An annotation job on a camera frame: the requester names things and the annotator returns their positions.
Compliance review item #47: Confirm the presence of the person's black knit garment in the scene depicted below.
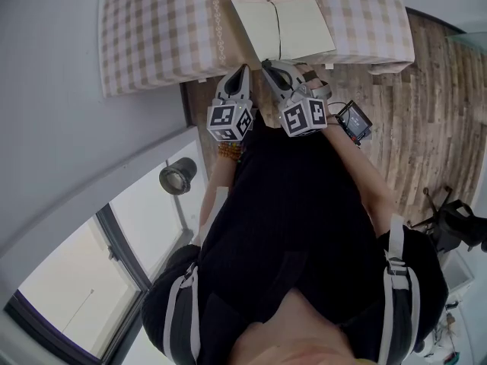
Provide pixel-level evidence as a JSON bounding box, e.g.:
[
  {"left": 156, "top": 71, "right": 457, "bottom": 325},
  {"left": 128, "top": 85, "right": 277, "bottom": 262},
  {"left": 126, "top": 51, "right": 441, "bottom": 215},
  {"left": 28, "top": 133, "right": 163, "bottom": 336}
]
[{"left": 140, "top": 110, "right": 450, "bottom": 365}]

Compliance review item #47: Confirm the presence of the person's right hand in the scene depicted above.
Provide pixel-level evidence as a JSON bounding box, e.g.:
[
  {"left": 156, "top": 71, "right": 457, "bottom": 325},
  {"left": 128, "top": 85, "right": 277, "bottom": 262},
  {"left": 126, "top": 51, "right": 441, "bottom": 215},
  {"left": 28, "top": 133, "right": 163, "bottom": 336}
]
[{"left": 295, "top": 62, "right": 328, "bottom": 90}]

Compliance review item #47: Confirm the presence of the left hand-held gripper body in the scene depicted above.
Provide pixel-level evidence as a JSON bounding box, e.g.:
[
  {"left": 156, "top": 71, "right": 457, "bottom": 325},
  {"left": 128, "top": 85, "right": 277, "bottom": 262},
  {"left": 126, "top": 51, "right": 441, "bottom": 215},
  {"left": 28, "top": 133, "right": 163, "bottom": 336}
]
[{"left": 206, "top": 95, "right": 256, "bottom": 143}]

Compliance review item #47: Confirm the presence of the notebook with teal cover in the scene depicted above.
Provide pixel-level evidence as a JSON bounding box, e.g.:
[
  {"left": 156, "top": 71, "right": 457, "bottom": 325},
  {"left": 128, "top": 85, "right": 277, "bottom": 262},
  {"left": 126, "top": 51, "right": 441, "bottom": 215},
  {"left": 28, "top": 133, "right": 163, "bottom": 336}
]
[{"left": 230, "top": 0, "right": 338, "bottom": 62}]

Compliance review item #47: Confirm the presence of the black office chair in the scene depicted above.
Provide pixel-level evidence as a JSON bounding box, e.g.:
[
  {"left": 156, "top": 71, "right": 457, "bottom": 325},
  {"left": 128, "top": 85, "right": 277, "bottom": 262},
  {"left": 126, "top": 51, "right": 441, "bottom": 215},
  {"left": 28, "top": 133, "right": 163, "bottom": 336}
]
[{"left": 409, "top": 186, "right": 487, "bottom": 254}]

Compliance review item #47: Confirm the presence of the orange beaded bracelet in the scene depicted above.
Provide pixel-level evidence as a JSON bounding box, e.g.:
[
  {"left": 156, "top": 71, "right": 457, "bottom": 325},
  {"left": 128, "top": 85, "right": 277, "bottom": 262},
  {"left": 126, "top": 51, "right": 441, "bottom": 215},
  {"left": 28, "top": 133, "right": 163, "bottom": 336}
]
[{"left": 217, "top": 141, "right": 245, "bottom": 163}]

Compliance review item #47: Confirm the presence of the black wrist screen device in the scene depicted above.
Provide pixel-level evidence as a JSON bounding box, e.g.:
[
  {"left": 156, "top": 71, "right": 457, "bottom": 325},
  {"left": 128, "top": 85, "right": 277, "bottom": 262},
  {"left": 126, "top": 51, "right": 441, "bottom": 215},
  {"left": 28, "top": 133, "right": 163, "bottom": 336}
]
[{"left": 334, "top": 100, "right": 374, "bottom": 146}]

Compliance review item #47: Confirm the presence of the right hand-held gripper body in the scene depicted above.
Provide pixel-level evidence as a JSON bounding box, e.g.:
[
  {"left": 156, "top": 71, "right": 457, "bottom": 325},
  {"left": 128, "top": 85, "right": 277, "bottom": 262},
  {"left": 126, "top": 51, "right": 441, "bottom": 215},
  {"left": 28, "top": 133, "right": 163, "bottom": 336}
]
[{"left": 279, "top": 81, "right": 332, "bottom": 139}]

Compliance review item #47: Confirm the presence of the person's right forearm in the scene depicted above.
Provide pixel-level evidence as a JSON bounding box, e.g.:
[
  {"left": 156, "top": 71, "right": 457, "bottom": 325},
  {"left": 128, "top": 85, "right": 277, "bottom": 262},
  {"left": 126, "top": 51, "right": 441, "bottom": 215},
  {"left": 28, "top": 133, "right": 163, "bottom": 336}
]
[{"left": 323, "top": 123, "right": 397, "bottom": 240}]

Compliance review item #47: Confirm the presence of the frosted glass panel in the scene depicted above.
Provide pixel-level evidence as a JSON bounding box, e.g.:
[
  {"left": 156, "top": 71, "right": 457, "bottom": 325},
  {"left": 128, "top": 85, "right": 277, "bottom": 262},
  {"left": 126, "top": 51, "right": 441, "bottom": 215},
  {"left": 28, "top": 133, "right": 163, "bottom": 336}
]
[{"left": 447, "top": 31, "right": 487, "bottom": 53}]

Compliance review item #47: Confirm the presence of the black framed window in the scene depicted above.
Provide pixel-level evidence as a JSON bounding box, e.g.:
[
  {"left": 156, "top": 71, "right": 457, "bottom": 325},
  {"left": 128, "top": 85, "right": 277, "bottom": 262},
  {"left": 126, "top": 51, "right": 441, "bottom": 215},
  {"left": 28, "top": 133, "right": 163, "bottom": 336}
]
[{"left": 3, "top": 203, "right": 195, "bottom": 360}]

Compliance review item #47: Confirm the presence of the beige checkered tablecloth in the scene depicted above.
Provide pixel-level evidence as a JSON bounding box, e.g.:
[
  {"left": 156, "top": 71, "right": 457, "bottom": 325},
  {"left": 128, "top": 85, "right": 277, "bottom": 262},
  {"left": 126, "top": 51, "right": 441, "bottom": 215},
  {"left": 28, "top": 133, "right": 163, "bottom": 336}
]
[{"left": 97, "top": 0, "right": 415, "bottom": 99}]

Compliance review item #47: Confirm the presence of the grey harness strap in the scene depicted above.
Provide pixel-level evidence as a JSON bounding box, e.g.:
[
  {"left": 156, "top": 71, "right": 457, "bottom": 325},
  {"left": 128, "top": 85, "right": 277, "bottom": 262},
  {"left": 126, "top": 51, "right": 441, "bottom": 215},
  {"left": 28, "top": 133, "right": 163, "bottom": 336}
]
[
  {"left": 381, "top": 214, "right": 422, "bottom": 363},
  {"left": 162, "top": 262, "right": 202, "bottom": 363}
]

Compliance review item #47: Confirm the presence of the person's left forearm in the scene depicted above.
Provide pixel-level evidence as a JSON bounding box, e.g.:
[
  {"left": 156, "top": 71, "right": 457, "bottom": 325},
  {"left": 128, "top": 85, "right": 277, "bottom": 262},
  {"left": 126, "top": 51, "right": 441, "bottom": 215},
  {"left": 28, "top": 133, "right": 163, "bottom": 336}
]
[{"left": 197, "top": 157, "right": 241, "bottom": 243}]

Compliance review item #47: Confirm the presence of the person's neck and chin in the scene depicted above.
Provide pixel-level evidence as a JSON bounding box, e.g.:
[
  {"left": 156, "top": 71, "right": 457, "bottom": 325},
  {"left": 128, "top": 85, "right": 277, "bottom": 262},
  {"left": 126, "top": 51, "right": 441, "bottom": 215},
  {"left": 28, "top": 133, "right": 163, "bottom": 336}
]
[{"left": 231, "top": 289, "right": 362, "bottom": 365}]

